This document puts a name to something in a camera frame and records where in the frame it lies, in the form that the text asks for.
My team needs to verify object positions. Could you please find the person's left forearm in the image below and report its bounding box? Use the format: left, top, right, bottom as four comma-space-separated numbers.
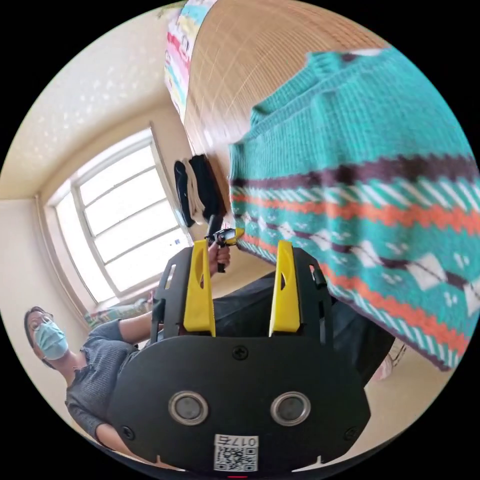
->
118, 310, 155, 344

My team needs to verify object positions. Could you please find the pile of clothes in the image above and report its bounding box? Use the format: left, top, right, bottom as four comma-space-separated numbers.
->
173, 153, 228, 228

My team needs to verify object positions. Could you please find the teal patterned knit sweater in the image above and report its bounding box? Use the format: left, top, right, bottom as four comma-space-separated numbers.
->
227, 46, 480, 373

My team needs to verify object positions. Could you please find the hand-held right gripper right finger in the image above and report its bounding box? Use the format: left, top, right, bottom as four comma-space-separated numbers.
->
268, 240, 301, 338

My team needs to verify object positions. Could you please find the person's left hand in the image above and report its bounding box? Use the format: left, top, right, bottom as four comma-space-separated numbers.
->
207, 242, 232, 279

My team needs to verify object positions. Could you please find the person's body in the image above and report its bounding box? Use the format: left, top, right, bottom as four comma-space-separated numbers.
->
23, 270, 397, 451

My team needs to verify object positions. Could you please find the window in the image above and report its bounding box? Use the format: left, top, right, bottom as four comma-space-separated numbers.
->
36, 126, 195, 305

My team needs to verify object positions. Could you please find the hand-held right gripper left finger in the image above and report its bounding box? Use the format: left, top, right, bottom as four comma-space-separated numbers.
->
182, 239, 217, 337

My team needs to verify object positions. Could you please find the bed with woven mat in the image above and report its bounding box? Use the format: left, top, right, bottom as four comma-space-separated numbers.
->
163, 0, 393, 241

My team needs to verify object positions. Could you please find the person's right forearm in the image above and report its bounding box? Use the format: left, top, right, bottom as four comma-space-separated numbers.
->
93, 421, 127, 452

